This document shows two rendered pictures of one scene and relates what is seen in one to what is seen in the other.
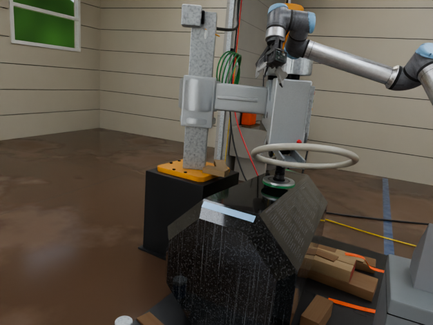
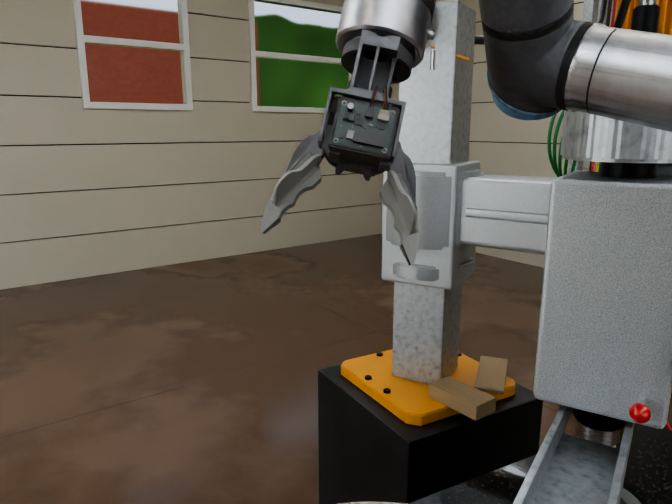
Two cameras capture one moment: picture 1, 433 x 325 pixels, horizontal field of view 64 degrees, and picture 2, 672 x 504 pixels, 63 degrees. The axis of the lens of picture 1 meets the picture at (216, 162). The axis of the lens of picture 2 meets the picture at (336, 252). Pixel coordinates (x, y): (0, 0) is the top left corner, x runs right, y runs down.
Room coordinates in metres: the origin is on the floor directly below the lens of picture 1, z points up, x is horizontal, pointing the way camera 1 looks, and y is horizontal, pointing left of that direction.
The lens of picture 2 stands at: (1.16, -0.47, 1.67)
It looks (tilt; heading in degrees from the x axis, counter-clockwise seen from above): 13 degrees down; 30
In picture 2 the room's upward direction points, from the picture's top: straight up
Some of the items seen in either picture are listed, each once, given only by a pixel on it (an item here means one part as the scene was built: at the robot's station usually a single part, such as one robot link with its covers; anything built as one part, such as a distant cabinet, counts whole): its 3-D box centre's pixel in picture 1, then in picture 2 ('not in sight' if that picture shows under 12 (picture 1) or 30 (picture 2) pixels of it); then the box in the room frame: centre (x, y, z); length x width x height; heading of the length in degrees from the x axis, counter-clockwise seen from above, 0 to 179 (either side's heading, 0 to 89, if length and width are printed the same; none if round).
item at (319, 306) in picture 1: (316, 315); not in sight; (2.04, -0.76, 0.07); 0.30 x 0.12 x 0.12; 146
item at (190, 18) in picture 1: (192, 16); not in sight; (2.86, 0.28, 2.00); 0.20 x 0.18 x 0.15; 59
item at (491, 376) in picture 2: (220, 164); (491, 374); (3.04, -0.04, 0.80); 0.20 x 0.10 x 0.05; 10
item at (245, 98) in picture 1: (223, 97); (487, 209); (2.97, -0.01, 1.41); 0.74 x 0.34 x 0.25; 85
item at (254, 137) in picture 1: (260, 150); not in sight; (5.79, -0.73, 0.43); 1.30 x 0.62 x 0.86; 156
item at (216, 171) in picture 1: (215, 171); (461, 397); (2.81, 0.00, 0.81); 0.20 x 0.10 x 0.05; 67
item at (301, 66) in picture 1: (286, 69); (645, 132); (2.62, -0.44, 1.66); 0.96 x 0.25 x 0.17; 178
